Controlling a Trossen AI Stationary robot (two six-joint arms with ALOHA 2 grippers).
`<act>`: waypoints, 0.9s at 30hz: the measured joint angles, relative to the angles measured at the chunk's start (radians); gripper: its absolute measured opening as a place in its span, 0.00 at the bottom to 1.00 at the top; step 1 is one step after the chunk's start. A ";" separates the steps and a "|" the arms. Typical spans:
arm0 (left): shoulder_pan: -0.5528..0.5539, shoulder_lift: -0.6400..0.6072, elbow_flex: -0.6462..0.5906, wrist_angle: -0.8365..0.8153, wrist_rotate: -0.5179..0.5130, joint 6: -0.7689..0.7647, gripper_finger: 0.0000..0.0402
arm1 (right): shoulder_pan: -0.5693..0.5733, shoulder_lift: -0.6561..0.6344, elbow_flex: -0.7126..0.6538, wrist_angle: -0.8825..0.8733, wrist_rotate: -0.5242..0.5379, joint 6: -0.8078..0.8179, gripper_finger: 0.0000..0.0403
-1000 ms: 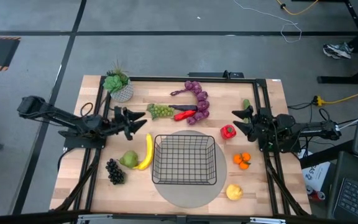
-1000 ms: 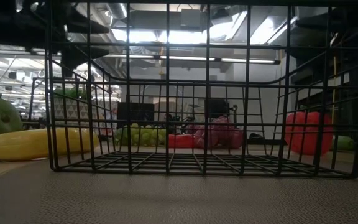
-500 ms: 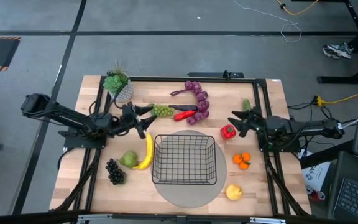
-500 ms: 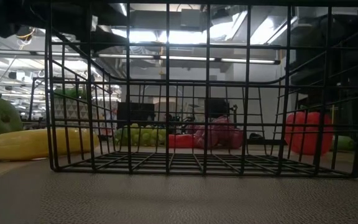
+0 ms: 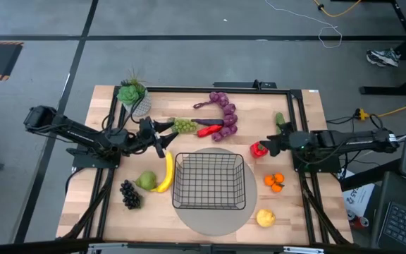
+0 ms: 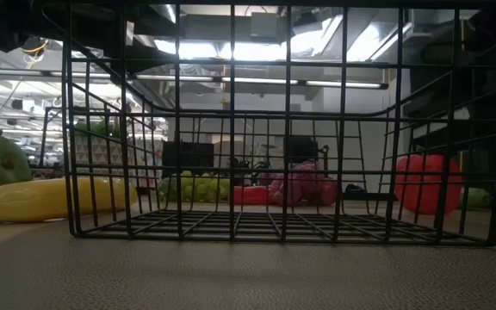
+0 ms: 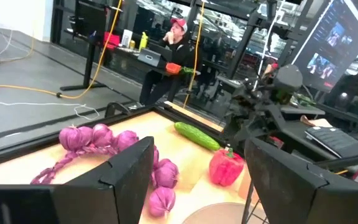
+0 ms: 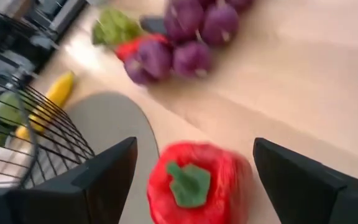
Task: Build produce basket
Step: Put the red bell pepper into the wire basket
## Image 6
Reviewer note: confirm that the geometric pattern planter with plant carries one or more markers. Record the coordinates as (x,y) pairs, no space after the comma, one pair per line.
(101,150)

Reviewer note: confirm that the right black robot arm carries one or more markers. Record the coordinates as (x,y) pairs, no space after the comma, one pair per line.
(493,34)

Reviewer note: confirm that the green grape bunch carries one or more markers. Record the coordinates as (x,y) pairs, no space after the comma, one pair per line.
(205,191)

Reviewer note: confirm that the red chili pepper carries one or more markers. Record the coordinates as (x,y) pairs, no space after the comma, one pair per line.
(252,196)

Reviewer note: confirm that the silver ceiling duct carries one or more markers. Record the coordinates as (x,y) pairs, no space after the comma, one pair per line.
(169,13)

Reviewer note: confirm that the round grey textured mat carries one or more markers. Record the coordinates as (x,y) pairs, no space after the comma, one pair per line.
(248,275)

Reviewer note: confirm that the grey ceiling box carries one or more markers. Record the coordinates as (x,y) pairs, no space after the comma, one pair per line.
(265,25)

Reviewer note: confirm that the long linear ceiling lamp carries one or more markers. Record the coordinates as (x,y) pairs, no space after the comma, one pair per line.
(256,80)

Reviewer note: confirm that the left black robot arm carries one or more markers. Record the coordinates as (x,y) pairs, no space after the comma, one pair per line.
(15,17)

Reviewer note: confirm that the red bell pepper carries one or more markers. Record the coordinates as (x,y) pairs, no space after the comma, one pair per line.
(431,189)

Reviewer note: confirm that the yellow banana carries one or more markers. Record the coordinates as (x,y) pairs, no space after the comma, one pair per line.
(37,200)

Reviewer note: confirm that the black computer monitor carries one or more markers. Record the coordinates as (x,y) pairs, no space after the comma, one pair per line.
(301,148)
(187,157)

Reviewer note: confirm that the purple garlic braid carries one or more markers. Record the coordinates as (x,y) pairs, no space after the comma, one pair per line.
(308,189)

